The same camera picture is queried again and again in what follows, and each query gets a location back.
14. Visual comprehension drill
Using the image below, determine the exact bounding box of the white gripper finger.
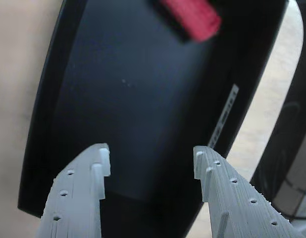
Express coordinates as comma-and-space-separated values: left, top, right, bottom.
193, 145, 299, 238
35, 142, 111, 238

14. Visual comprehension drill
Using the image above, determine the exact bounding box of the red lego block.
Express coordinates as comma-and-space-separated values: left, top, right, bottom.
156, 0, 222, 42

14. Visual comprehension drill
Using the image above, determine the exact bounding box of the black rectangular bin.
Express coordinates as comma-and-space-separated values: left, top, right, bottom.
17, 0, 291, 238

